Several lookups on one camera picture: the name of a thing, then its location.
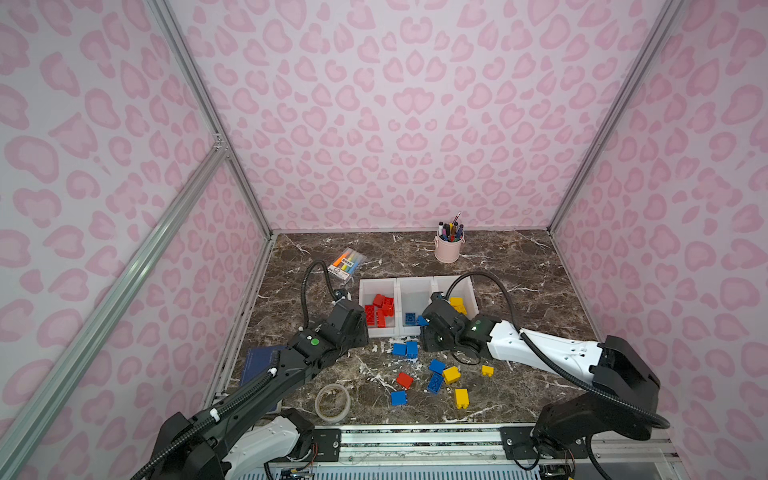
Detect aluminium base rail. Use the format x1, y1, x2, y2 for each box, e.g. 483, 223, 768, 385
161, 422, 691, 480

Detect pens in cup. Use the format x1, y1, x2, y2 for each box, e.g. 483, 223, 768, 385
437, 212, 464, 243

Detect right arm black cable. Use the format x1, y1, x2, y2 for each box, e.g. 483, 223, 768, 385
443, 269, 671, 430

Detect middle white plastic bin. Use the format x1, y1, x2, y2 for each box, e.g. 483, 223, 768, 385
395, 277, 436, 337

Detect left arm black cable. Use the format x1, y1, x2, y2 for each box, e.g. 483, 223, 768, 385
128, 259, 343, 480

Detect clear tape roll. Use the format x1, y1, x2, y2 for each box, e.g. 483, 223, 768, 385
314, 384, 351, 424

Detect blue notebook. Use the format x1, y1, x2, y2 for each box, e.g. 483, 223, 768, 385
239, 345, 285, 386

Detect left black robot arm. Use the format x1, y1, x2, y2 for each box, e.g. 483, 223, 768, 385
133, 298, 369, 479

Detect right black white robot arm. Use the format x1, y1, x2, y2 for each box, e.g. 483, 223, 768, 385
420, 294, 669, 458

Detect right white plastic bin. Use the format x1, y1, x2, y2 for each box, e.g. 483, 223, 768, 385
432, 275, 479, 319

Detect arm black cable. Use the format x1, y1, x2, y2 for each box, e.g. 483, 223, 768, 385
443, 269, 671, 430
128, 259, 343, 480

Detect long red lego brick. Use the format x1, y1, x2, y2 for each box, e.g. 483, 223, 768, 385
364, 305, 377, 327
376, 309, 387, 328

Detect highlighter marker pack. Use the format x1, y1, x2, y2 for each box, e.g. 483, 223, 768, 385
327, 248, 367, 282

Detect pink pen cup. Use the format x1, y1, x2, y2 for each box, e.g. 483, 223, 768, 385
434, 236, 465, 264

